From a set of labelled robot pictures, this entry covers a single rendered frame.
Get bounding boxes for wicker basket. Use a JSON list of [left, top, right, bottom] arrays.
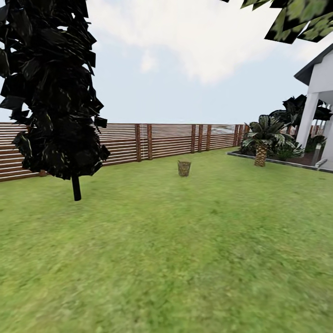
[[177, 162, 191, 177]]

